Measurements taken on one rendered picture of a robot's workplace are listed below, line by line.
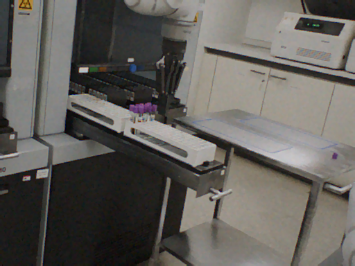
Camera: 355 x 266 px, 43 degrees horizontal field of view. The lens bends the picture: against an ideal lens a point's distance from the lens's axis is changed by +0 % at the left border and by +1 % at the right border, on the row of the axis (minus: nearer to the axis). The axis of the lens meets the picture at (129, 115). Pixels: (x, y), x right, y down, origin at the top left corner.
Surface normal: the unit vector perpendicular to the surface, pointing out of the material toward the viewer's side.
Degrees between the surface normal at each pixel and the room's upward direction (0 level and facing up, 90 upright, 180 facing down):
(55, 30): 90
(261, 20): 90
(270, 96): 90
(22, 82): 90
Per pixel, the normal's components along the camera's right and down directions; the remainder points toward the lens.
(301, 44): -0.73, 0.09
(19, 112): 0.70, 0.29
